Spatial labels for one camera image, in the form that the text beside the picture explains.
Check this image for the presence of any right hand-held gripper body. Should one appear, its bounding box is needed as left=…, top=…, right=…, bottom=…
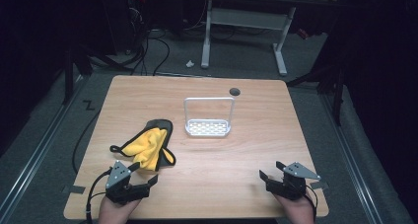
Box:
left=266, top=161, right=321, bottom=200

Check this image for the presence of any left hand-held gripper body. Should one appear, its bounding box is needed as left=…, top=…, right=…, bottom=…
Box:
left=104, top=160, right=151, bottom=205

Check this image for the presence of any yellow cloth with dark border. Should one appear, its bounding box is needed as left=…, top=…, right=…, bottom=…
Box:
left=109, top=118, right=176, bottom=173

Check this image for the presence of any white rack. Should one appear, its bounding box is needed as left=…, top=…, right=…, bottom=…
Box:
left=183, top=97, right=236, bottom=138

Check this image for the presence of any person's right hand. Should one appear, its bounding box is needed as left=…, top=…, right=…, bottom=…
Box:
left=275, top=193, right=315, bottom=224

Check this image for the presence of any person's left hand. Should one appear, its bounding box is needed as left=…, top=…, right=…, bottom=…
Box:
left=98, top=197, right=142, bottom=224

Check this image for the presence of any black metal stand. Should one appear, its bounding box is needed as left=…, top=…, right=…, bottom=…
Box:
left=61, top=44, right=95, bottom=106
left=285, top=60, right=347, bottom=127

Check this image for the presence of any black computer tower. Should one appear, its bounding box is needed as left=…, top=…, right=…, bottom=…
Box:
left=100, top=0, right=151, bottom=54

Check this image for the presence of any white metal desk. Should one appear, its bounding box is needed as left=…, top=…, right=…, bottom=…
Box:
left=200, top=0, right=339, bottom=77

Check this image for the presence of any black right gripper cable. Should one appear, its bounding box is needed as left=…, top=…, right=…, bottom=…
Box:
left=305, top=184, right=318, bottom=222

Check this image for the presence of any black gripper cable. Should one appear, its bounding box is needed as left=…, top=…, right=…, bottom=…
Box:
left=305, top=184, right=318, bottom=222
left=85, top=168, right=113, bottom=224

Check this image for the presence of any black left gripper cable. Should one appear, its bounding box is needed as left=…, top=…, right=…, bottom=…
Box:
left=85, top=168, right=113, bottom=224

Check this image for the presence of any black floor cable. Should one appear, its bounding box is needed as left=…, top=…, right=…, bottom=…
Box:
left=72, top=110, right=102, bottom=175

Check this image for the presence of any metal floor rail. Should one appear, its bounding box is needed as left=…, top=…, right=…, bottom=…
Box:
left=319, top=92, right=384, bottom=224
left=0, top=75, right=87, bottom=220

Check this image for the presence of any bundle of black cables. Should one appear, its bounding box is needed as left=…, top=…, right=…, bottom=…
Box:
left=124, top=28, right=172, bottom=77

